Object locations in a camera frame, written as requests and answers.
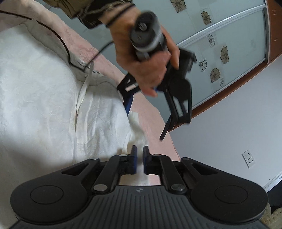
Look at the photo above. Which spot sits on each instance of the pink bed sheet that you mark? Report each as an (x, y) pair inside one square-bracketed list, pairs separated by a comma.
[(79, 52)]

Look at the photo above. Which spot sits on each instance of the left forearm camouflage sleeve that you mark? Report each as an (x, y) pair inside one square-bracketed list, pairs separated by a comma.
[(88, 12)]

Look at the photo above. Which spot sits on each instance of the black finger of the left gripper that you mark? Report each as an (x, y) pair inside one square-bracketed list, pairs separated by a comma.
[(128, 99), (168, 126)]

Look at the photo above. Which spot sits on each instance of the white fleece pants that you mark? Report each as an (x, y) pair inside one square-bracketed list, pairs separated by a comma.
[(52, 115)]

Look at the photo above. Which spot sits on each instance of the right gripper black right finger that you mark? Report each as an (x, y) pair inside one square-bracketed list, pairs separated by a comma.
[(167, 170)]

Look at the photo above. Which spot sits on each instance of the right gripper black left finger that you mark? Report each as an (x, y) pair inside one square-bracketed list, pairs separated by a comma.
[(113, 169)]

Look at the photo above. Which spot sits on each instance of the white wall socket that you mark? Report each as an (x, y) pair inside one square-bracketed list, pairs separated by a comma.
[(248, 158)]

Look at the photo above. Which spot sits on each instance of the floral sliding wardrobe door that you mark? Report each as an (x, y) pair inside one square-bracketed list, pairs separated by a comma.
[(182, 19)]

